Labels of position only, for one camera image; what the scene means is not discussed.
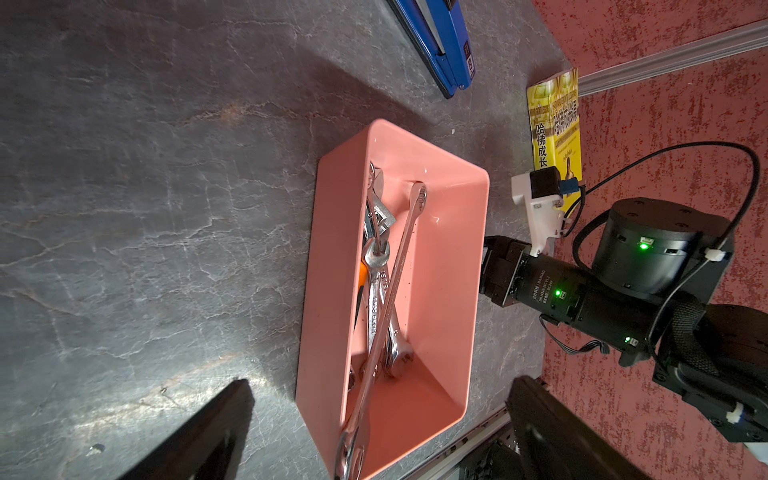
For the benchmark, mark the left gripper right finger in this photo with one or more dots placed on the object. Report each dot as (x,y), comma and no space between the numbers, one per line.
(555,444)

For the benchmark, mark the blue stapler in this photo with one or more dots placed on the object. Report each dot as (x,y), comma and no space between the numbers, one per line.
(437,30)

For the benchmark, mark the large 16mm combination wrench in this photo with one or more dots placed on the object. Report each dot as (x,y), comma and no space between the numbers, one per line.
(397,352)

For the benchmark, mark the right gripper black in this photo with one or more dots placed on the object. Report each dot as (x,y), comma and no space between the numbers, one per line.
(564,293)

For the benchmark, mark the long silver combination wrench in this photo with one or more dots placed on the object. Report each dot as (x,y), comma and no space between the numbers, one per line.
(354,437)

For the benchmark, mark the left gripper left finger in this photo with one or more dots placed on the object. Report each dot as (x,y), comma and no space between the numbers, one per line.
(209,445)

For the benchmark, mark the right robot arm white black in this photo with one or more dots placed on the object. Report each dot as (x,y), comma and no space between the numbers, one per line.
(648,295)

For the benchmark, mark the right corner aluminium post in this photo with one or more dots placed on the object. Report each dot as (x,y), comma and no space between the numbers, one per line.
(726,44)

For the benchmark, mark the aluminium front rail frame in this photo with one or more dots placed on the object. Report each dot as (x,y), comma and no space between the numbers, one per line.
(446,463)

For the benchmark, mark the yellow book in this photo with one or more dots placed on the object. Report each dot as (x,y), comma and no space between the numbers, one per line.
(553,109)

